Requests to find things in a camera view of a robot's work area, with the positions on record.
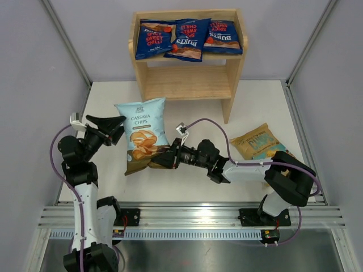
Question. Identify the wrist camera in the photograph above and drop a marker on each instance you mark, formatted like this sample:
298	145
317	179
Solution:
182	130
75	122

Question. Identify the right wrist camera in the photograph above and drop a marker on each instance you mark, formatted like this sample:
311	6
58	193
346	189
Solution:
182	130

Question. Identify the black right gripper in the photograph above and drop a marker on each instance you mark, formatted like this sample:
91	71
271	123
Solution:
171	157

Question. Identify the white slotted cable duct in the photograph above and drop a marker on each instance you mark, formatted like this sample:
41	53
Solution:
190	234

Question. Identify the aluminium mounting rail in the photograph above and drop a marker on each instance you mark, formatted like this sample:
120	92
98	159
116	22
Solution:
189	215

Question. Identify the light blue cassava chips bag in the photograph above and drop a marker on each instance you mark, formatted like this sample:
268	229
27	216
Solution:
144	132

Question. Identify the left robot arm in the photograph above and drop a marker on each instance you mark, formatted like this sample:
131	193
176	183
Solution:
92	248

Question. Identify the tan kettle chips bag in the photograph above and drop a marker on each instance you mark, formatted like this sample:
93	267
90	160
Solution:
259	143

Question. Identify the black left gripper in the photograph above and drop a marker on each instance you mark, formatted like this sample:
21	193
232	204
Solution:
107	140

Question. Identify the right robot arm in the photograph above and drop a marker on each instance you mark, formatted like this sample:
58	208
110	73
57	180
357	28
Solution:
291	181

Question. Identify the blue Burts chips bag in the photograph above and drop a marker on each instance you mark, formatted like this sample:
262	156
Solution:
189	40
155	38
222	38

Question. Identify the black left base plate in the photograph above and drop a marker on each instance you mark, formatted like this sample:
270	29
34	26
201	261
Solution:
129	217

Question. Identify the wooden two-tier shelf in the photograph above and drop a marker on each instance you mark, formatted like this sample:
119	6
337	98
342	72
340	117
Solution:
216	77

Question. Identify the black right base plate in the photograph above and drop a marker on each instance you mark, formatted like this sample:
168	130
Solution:
253	217

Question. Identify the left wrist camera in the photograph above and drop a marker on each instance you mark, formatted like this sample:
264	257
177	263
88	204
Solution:
75	122

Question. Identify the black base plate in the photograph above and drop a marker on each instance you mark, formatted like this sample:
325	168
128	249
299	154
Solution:
253	217
129	217

